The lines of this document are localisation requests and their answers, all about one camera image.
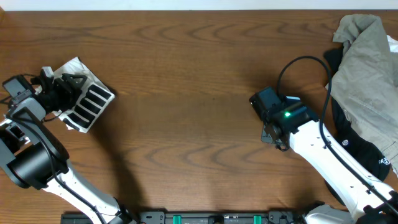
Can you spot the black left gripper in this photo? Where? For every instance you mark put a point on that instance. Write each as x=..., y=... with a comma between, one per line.
x=65, y=92

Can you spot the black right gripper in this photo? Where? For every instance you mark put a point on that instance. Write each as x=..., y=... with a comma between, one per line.
x=265, y=126

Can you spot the white t-shirt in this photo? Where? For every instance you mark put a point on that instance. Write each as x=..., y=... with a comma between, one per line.
x=93, y=100

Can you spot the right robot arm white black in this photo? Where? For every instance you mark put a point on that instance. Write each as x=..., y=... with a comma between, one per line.
x=292, y=125

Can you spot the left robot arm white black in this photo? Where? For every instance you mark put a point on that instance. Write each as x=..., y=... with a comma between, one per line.
x=31, y=156

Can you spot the black garment with logo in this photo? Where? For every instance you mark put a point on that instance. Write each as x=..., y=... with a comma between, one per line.
x=365, y=152

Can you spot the grey khaki garment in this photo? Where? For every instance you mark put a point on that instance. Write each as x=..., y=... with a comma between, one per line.
x=364, y=81

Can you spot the white garment in pile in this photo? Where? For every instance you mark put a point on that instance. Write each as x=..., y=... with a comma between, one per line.
x=393, y=44

